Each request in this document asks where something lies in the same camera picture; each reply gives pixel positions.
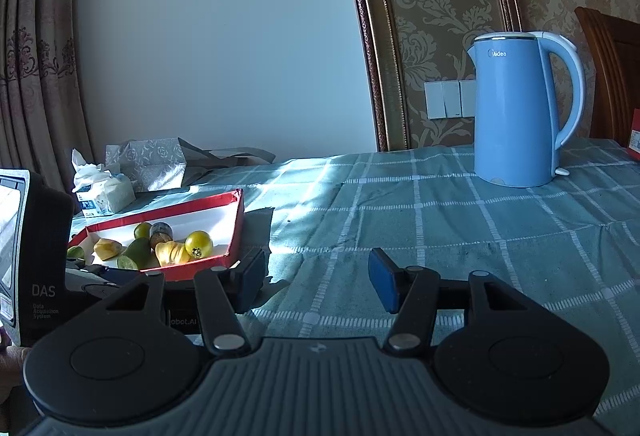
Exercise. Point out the white tissue pack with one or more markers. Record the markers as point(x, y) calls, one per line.
point(107, 193)

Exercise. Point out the patterned curtain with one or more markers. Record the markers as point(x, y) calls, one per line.
point(35, 41)

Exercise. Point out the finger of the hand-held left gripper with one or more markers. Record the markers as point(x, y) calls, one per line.
point(120, 274)
point(95, 290)

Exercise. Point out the cucumber piece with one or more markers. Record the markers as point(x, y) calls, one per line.
point(136, 253)
point(75, 252)

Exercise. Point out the yellow fruit piece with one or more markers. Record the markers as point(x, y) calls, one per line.
point(171, 253)

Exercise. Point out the wooden chair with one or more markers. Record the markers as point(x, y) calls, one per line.
point(610, 76)

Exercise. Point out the white wall switch panel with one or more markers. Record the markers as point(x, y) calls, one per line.
point(450, 99)

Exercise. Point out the grey patterned bag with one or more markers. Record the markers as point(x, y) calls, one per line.
point(155, 164)

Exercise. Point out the ornate wooden wall trim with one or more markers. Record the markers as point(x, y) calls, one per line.
point(380, 31)

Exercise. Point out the red carton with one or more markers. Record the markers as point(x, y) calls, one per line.
point(634, 136)

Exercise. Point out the person's left hand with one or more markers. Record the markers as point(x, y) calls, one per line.
point(12, 368)

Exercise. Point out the green tomato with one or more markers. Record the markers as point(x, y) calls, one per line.
point(199, 243)
point(142, 230)

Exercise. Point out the blue electric kettle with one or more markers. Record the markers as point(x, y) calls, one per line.
point(510, 111)

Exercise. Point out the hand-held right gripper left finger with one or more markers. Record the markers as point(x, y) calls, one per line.
point(252, 272)

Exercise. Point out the brown round fruit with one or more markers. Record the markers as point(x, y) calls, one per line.
point(107, 248)

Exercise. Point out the red cardboard box lid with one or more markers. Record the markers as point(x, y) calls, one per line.
point(220, 226)

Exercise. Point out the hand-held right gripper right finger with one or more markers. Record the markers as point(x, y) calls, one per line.
point(382, 281)

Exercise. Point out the green checked tablecloth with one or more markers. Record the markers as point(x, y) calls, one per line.
point(475, 236)

